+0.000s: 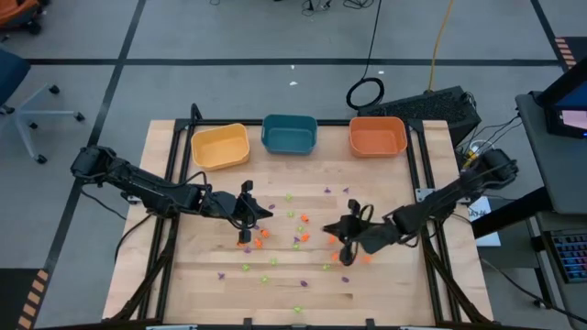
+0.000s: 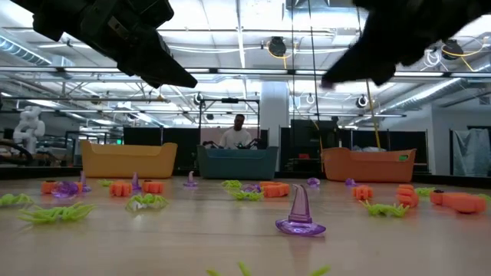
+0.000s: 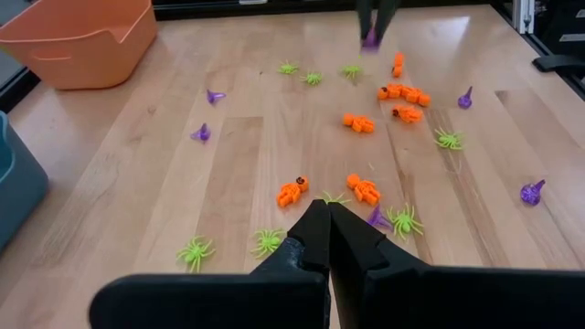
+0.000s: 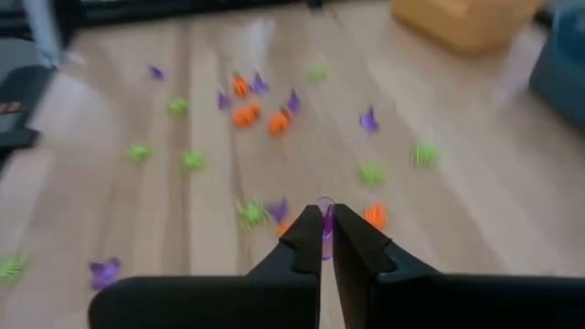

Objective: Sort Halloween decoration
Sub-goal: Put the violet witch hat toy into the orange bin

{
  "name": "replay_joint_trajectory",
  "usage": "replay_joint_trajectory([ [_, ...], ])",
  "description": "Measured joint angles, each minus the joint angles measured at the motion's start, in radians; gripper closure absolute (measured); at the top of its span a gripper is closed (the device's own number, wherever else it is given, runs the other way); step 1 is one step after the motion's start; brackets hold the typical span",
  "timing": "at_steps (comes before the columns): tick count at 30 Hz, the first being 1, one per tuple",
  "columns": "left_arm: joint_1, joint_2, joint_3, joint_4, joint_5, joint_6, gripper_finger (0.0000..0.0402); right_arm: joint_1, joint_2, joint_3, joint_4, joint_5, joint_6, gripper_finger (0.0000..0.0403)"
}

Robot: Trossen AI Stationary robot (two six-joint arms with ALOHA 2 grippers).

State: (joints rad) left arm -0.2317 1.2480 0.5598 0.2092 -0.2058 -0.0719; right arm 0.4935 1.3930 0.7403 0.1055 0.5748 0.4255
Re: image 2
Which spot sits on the white robot figure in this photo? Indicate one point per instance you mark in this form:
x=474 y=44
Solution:
x=28 y=128

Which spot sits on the person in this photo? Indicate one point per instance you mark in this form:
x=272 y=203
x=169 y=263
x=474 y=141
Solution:
x=236 y=138

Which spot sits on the orange plastic pumpkin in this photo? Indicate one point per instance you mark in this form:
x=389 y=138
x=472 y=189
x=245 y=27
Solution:
x=47 y=187
x=362 y=192
x=460 y=202
x=268 y=183
x=407 y=195
x=276 y=190
x=120 y=189
x=152 y=186

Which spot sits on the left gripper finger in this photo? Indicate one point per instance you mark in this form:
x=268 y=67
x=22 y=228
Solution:
x=153 y=65

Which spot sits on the green plastic spider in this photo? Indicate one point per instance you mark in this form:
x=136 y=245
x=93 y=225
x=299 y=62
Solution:
x=247 y=195
x=231 y=184
x=15 y=199
x=57 y=212
x=385 y=209
x=424 y=190
x=147 y=201
x=105 y=183
x=242 y=269

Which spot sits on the teal plastic bin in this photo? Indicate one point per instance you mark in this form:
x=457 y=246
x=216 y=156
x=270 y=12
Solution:
x=238 y=163

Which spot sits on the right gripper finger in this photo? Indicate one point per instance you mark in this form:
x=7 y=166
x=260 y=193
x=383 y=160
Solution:
x=360 y=63
x=385 y=76

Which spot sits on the orange plastic bin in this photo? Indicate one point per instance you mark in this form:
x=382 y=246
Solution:
x=368 y=166

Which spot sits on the pink toy piece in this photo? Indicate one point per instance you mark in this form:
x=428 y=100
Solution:
x=135 y=181

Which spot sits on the black partition screen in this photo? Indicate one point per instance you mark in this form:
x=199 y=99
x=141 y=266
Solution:
x=142 y=136
x=403 y=140

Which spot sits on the white building column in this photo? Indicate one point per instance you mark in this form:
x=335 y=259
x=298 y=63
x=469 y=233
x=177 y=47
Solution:
x=274 y=115

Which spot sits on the black curved tube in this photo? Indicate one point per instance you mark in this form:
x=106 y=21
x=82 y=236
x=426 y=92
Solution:
x=15 y=147

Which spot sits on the grey tarp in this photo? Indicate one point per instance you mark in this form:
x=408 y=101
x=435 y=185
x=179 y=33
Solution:
x=472 y=151

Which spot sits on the black metal stand frame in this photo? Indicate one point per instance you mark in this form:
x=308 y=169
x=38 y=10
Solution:
x=229 y=100

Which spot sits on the yellow plastic bin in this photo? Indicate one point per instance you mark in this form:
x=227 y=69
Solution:
x=128 y=161

